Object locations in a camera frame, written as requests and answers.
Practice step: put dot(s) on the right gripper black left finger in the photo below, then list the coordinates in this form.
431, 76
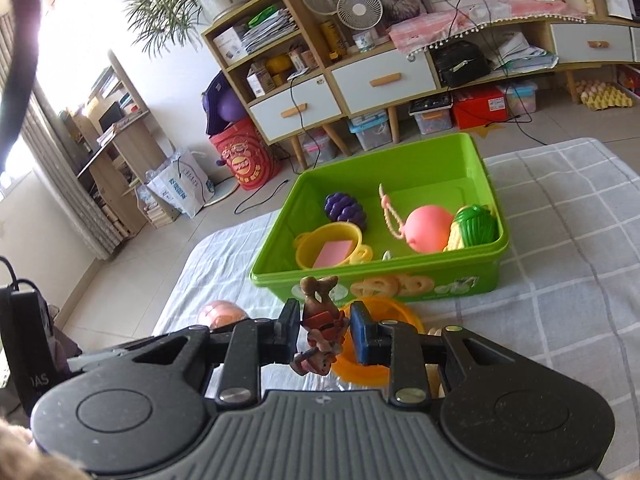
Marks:
245, 347

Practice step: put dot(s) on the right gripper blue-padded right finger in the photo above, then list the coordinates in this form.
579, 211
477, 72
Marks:
407, 356

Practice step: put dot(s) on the brown cartoon figurine toy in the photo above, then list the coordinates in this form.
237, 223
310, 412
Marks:
325, 324

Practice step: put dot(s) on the pink capsule ball toy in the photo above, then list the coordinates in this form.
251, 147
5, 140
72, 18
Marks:
220, 313

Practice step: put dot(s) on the orange plastic mold toy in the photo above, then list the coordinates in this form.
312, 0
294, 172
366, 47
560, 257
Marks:
364, 340

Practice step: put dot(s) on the yellow toy pot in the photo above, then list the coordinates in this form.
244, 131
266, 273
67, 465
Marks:
335, 244

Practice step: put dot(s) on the pink round toy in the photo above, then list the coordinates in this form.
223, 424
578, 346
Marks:
427, 229

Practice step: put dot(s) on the green plastic cookie box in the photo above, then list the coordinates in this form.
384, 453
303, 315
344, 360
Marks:
385, 219

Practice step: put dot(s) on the green yellow toy corn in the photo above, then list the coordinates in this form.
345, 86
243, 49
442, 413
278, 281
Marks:
473, 225

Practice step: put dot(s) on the purple toy grapes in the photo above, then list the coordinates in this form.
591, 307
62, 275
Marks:
341, 207

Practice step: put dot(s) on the red snack bucket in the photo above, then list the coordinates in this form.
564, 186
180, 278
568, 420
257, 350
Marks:
242, 149

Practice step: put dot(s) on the white paper shopping bag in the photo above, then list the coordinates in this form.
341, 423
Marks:
182, 183

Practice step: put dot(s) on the grey checked tablecloth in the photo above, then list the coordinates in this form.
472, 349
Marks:
559, 285

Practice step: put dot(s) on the wooden desk shelf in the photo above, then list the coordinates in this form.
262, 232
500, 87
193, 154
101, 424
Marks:
118, 129

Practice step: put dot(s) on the red cardboard box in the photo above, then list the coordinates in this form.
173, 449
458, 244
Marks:
479, 106

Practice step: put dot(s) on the wooden white drawer cabinet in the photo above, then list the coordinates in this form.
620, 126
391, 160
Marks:
293, 83

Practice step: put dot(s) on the black bag on shelf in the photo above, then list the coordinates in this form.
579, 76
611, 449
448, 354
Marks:
460, 63

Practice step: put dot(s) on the pink lace cloth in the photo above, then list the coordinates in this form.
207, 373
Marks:
432, 31

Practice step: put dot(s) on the yellow egg tray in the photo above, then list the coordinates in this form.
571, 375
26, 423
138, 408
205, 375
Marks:
600, 95

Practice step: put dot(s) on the white desk fan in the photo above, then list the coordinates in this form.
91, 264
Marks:
359, 14

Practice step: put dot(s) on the potted green plant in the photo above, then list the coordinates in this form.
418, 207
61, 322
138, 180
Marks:
159, 25

